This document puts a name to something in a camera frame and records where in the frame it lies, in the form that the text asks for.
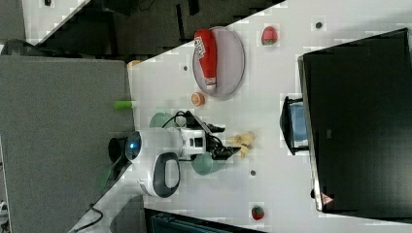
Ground green cup with handle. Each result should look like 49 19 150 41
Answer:
191 152 225 176

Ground peeled banana toy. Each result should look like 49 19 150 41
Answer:
225 132 256 158

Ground black toaster oven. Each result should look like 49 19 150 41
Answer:
296 28 412 223

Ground orange slice toy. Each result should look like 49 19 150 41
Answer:
191 92 205 107

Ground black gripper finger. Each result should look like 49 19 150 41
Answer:
212 147 240 160
207 124 225 133

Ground pink strawberry toy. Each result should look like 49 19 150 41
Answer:
261 26 278 46

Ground grey round plate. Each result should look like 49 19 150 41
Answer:
192 26 245 98

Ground red strawberry toy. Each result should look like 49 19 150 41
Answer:
251 206 264 220

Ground green oval colander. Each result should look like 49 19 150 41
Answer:
150 113 176 128

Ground red ketchup bottle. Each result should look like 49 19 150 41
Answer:
194 29 217 90

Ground green cylinder marker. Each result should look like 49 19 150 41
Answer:
114 101 137 110

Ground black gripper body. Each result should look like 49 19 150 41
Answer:
185 111 224 154

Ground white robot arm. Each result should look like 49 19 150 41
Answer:
124 111 241 198

